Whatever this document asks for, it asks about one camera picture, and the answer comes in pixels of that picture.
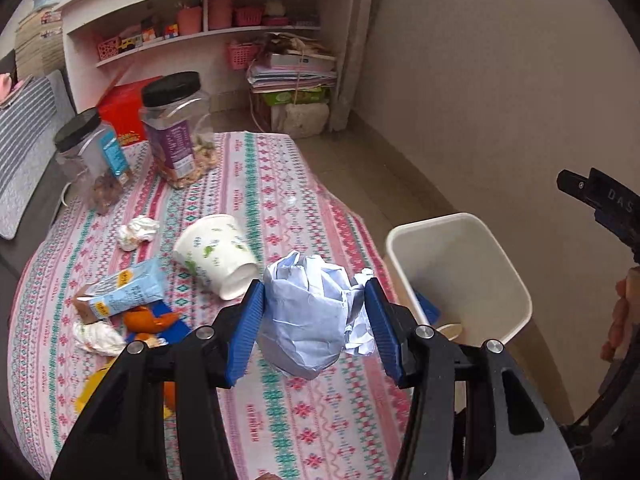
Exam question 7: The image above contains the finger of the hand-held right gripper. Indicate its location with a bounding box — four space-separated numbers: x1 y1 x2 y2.
556 169 593 206

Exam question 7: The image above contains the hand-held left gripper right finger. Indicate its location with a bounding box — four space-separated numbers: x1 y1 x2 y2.
363 277 583 480

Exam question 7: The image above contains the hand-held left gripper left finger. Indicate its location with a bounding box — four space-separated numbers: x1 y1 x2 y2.
50 279 267 480

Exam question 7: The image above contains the pale blue paper ball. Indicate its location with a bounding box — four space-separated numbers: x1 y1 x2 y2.
262 250 378 381

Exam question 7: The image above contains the white paper cup green print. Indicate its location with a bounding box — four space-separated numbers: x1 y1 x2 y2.
172 214 261 302

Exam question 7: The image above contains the orange peel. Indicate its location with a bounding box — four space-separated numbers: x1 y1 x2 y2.
122 305 183 348

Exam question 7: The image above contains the white plastic waste bin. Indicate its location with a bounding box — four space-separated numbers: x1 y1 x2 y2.
385 212 532 348

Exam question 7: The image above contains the blue juice carton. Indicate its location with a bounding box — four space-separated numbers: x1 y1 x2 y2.
74 256 168 323

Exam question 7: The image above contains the white tissue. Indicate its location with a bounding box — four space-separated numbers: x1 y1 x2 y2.
116 215 161 252
72 320 128 357

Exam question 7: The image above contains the yellow wrapper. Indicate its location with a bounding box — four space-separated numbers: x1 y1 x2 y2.
75 364 117 416

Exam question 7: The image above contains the person's right hand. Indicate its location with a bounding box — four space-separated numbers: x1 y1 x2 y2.
601 265 640 361

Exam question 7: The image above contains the blue and white packet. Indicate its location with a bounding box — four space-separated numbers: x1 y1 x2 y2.
414 290 441 326

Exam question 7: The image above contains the blue plastic sheet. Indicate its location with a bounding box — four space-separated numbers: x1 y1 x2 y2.
127 300 191 346

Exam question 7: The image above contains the patterned pink green tablecloth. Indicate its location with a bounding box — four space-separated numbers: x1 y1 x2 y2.
7 131 416 480

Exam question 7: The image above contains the clear jar purple label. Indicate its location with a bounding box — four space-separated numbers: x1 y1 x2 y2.
140 72 221 190

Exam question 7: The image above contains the white sack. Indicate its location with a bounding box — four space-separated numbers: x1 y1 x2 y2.
272 102 331 139

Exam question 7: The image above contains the clear jar blue label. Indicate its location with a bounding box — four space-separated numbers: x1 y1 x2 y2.
53 108 133 216

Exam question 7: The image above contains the green cardboard box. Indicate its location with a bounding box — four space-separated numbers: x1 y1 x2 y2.
260 87 328 107

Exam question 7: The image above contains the red cardboard box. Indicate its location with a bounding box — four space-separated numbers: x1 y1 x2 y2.
96 77 163 147

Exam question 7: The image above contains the grey curtain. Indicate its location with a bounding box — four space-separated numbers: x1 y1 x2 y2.
327 0 386 133

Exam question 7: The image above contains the stack of books and papers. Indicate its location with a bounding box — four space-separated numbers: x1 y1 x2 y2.
246 32 338 93

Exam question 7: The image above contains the grey striped cushion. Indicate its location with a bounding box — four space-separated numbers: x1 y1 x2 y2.
0 70 76 241

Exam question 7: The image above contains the pink pot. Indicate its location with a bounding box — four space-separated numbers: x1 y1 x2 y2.
175 4 203 36
207 0 234 31

